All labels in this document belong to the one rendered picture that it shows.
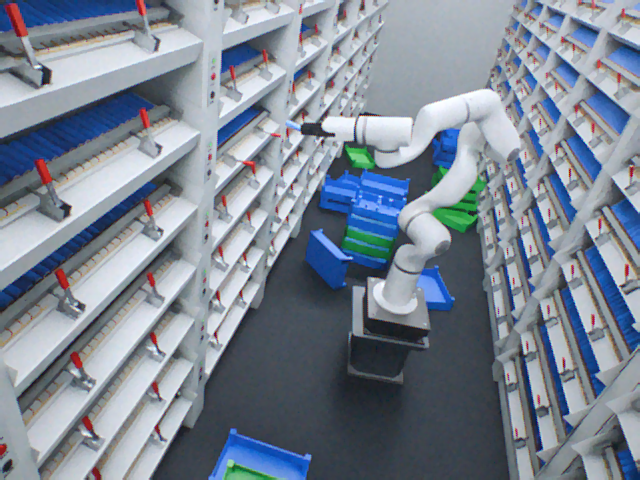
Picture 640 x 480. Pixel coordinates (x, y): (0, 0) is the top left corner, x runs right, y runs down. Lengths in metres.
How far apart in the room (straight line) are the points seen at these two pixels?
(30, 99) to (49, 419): 0.59
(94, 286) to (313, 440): 1.19
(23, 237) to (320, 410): 1.47
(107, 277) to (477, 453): 1.60
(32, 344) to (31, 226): 0.21
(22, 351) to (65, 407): 0.21
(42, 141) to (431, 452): 1.69
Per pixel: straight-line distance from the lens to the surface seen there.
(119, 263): 1.01
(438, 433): 2.09
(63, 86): 0.72
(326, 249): 2.49
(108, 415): 1.25
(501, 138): 1.63
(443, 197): 1.70
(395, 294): 1.89
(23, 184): 0.80
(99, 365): 1.09
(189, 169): 1.18
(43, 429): 1.02
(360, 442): 1.95
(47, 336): 0.88
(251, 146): 1.57
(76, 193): 0.84
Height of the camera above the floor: 1.59
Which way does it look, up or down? 33 degrees down
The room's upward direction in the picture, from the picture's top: 11 degrees clockwise
